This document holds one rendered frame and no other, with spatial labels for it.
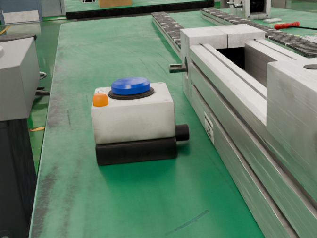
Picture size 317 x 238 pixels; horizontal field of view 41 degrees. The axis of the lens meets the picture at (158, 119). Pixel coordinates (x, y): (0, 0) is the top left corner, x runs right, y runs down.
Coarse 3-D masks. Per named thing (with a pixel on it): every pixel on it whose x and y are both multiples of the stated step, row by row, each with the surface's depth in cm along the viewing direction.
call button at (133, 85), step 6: (126, 78) 45; (132, 78) 44; (138, 78) 44; (144, 78) 44; (114, 84) 43; (120, 84) 43; (126, 84) 42; (132, 84) 42; (138, 84) 42; (144, 84) 43; (114, 90) 43; (120, 90) 42; (126, 90) 42; (132, 90) 42; (138, 90) 42; (144, 90) 43
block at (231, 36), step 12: (240, 24) 64; (180, 36) 63; (192, 36) 55; (204, 36) 55; (216, 36) 55; (228, 36) 55; (240, 36) 55; (252, 36) 55; (264, 36) 56; (216, 48) 56; (228, 48) 59; (240, 48) 59; (192, 60) 56; (240, 60) 58; (180, 72) 60; (192, 84) 57
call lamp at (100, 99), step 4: (100, 92) 41; (96, 96) 40; (100, 96) 40; (104, 96) 40; (92, 100) 41; (96, 100) 40; (100, 100) 40; (104, 100) 40; (96, 104) 40; (100, 104) 40; (104, 104) 40
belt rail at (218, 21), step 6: (204, 12) 159; (204, 18) 161; (210, 18) 152; (216, 18) 140; (216, 24) 141; (222, 24) 133; (228, 24) 124; (276, 42) 86; (288, 48) 80; (300, 54) 78
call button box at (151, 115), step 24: (120, 96) 42; (144, 96) 42; (168, 96) 42; (96, 120) 41; (120, 120) 41; (144, 120) 41; (168, 120) 41; (96, 144) 42; (120, 144) 42; (144, 144) 42; (168, 144) 42
